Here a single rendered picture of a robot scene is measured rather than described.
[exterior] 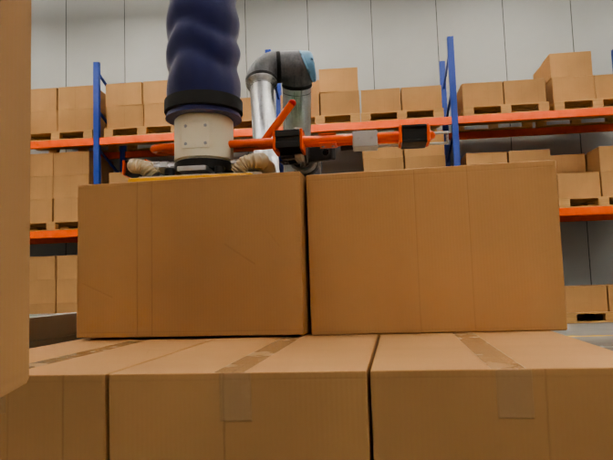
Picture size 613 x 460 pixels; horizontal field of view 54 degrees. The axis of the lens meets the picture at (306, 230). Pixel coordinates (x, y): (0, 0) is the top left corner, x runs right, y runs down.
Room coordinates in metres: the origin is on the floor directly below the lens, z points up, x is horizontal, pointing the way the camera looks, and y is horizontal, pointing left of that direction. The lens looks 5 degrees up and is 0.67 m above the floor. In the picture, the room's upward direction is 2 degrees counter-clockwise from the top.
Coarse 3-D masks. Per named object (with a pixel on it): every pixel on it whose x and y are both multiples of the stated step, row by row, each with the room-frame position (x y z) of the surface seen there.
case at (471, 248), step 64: (320, 192) 1.50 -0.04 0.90; (384, 192) 1.48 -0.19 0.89; (448, 192) 1.45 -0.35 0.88; (512, 192) 1.43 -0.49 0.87; (320, 256) 1.50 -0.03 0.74; (384, 256) 1.48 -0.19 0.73; (448, 256) 1.45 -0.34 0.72; (512, 256) 1.43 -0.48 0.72; (320, 320) 1.50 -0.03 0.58; (384, 320) 1.48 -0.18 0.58; (448, 320) 1.45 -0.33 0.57; (512, 320) 1.43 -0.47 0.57
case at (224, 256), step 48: (96, 192) 1.57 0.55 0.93; (144, 192) 1.55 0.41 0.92; (192, 192) 1.52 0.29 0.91; (240, 192) 1.50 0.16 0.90; (288, 192) 1.48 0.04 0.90; (96, 240) 1.57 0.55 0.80; (144, 240) 1.55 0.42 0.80; (192, 240) 1.52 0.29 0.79; (240, 240) 1.50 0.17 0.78; (288, 240) 1.48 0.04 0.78; (96, 288) 1.57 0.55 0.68; (144, 288) 1.55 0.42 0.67; (192, 288) 1.52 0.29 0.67; (240, 288) 1.50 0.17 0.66; (288, 288) 1.48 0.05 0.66; (96, 336) 1.57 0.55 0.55; (144, 336) 1.54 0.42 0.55; (192, 336) 1.52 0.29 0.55
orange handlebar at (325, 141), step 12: (384, 132) 1.64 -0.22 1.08; (396, 132) 1.64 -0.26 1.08; (432, 132) 1.63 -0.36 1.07; (156, 144) 1.71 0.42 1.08; (168, 144) 1.71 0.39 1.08; (228, 144) 1.69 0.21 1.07; (240, 144) 1.69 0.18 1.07; (252, 144) 1.68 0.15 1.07; (264, 144) 1.68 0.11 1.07; (312, 144) 1.70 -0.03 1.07; (324, 144) 1.67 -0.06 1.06; (336, 144) 1.68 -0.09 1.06; (348, 144) 1.70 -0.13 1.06
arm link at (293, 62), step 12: (276, 60) 2.15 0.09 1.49; (288, 60) 2.15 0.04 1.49; (300, 60) 2.16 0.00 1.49; (312, 60) 2.16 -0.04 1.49; (288, 72) 2.17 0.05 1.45; (300, 72) 2.17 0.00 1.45; (312, 72) 2.18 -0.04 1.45; (288, 84) 2.21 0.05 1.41; (300, 84) 2.20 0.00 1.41; (288, 96) 2.24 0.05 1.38; (300, 96) 2.23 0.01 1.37; (300, 108) 2.26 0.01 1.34; (288, 120) 2.30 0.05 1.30; (300, 120) 2.29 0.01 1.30; (288, 168) 2.42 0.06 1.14
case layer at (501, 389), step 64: (64, 384) 0.95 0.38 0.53; (128, 384) 0.94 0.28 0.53; (192, 384) 0.92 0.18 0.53; (256, 384) 0.91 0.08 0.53; (320, 384) 0.90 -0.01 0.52; (384, 384) 0.88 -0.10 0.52; (448, 384) 0.87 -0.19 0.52; (512, 384) 0.86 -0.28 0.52; (576, 384) 0.85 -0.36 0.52; (0, 448) 0.97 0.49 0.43; (64, 448) 0.95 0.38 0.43; (128, 448) 0.94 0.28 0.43; (192, 448) 0.92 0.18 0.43; (256, 448) 0.91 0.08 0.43; (320, 448) 0.90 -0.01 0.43; (384, 448) 0.88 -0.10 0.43; (448, 448) 0.87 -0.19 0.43; (512, 448) 0.86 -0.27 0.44; (576, 448) 0.85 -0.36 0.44
